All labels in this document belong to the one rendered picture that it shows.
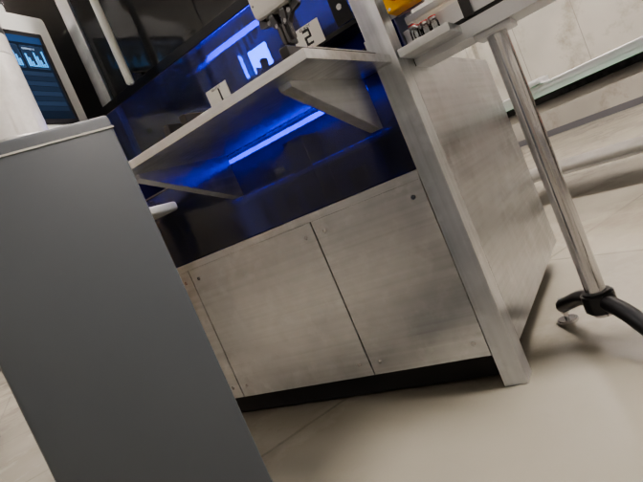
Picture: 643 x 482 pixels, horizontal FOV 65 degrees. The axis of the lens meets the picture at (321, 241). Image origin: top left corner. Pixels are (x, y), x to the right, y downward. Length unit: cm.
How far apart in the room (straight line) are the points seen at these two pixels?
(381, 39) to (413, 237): 49
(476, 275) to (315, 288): 48
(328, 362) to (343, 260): 35
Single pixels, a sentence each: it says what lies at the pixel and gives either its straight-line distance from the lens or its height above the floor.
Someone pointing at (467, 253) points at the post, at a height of 36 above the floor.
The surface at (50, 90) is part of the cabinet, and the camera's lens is 190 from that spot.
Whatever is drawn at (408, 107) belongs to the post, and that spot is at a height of 75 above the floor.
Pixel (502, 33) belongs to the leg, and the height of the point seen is 82.
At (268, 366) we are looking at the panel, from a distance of 176.
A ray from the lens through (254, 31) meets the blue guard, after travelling 150.
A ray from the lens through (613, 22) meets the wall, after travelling 1032.
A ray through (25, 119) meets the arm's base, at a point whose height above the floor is 90.
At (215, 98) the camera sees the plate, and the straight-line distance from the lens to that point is 158.
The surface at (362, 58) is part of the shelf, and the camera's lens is 114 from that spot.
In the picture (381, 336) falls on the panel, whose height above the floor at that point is 20.
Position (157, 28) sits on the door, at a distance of 175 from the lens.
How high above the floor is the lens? 63
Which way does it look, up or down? 4 degrees down
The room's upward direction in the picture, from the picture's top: 23 degrees counter-clockwise
